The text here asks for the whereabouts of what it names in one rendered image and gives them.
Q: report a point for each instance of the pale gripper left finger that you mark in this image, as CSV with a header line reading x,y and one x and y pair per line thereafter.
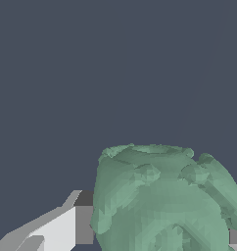
x,y
58,225

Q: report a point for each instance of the green lumpy object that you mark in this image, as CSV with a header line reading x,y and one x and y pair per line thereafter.
x,y
163,202

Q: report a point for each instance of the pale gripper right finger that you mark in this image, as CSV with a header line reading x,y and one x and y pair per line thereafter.
x,y
236,238

